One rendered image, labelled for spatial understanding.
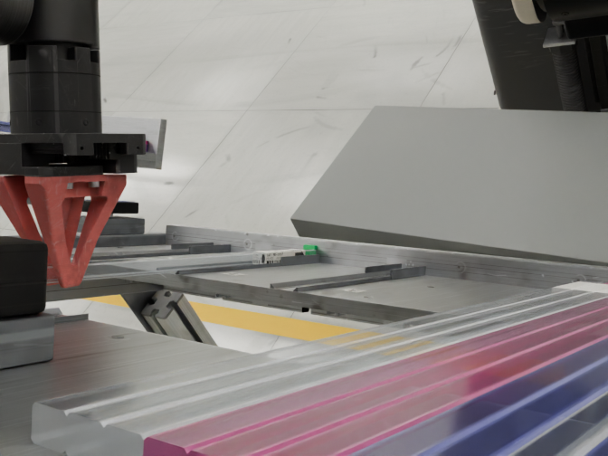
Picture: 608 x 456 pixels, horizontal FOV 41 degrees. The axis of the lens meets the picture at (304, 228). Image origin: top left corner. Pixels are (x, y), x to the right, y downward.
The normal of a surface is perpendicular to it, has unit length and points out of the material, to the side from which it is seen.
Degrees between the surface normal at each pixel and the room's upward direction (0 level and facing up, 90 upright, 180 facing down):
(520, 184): 0
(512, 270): 47
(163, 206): 0
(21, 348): 90
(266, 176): 0
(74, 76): 81
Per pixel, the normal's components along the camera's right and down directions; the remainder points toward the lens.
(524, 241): -0.35, -0.72
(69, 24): 0.62, 0.08
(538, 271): -0.57, 0.01
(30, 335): 0.82, 0.07
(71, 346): 0.05, -1.00
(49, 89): 0.13, 0.11
